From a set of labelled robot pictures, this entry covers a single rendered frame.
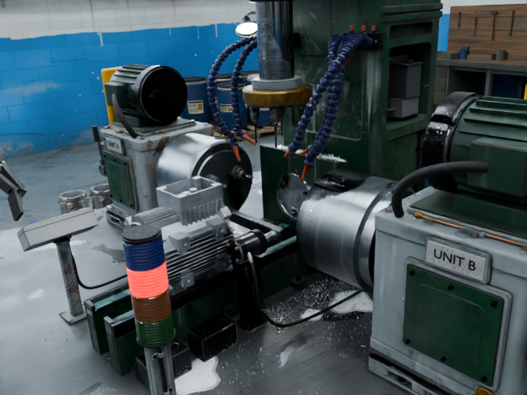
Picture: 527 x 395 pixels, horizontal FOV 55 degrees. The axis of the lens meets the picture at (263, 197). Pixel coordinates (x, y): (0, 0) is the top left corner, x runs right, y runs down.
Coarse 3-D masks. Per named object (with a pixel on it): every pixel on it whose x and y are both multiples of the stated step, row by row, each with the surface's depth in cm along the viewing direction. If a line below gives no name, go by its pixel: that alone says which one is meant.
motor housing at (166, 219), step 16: (160, 208) 115; (160, 224) 110; (176, 224) 112; (192, 224) 114; (192, 240) 112; (208, 240) 113; (224, 240) 117; (176, 256) 108; (192, 256) 112; (208, 256) 114; (176, 272) 109
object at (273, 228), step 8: (232, 208) 134; (232, 216) 132; (240, 216) 129; (248, 216) 128; (240, 224) 130; (248, 224) 128; (256, 224) 125; (264, 224) 123; (272, 224) 123; (264, 232) 124; (272, 232) 120; (280, 232) 119; (280, 240) 120
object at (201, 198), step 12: (192, 180) 124; (204, 180) 123; (156, 192) 118; (168, 192) 114; (180, 192) 122; (192, 192) 118; (204, 192) 115; (216, 192) 117; (168, 204) 115; (180, 204) 111; (192, 204) 113; (204, 204) 115; (216, 204) 118; (180, 216) 112; (192, 216) 114; (204, 216) 116
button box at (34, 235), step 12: (60, 216) 121; (72, 216) 123; (84, 216) 124; (24, 228) 116; (36, 228) 117; (48, 228) 119; (60, 228) 121; (72, 228) 122; (84, 228) 124; (24, 240) 117; (36, 240) 117; (48, 240) 118
